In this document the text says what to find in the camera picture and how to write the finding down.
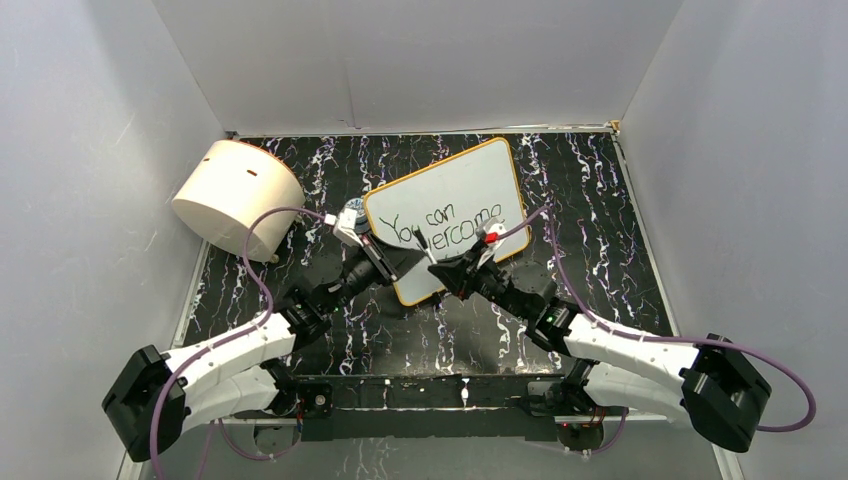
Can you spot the aluminium frame rail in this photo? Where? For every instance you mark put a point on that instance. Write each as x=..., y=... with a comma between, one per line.
x=597, y=443

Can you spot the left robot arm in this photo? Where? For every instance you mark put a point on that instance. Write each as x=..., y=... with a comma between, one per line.
x=158, y=396

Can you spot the yellow framed whiteboard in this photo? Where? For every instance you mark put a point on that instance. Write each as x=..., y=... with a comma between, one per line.
x=449, y=200

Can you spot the cream cylindrical box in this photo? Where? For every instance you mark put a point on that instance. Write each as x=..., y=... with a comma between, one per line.
x=240, y=195

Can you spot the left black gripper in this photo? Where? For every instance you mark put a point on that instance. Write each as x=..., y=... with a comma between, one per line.
x=389, y=263

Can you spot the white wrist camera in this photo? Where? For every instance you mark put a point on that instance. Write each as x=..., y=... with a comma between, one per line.
x=492, y=232
x=344, y=227

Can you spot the white marker pen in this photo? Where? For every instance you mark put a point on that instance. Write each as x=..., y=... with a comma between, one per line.
x=430, y=255

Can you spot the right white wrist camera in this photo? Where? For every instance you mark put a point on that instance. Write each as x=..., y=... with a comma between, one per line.
x=492, y=232

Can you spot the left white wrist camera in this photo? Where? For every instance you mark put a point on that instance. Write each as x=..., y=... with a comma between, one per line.
x=344, y=227

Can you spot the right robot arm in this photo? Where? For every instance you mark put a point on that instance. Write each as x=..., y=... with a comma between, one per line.
x=705, y=384

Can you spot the black marker cap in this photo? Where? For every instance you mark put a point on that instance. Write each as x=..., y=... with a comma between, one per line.
x=420, y=238

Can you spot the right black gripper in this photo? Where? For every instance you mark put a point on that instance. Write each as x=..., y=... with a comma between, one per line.
x=453, y=271

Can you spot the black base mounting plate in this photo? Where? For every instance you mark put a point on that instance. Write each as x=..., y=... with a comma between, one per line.
x=446, y=406

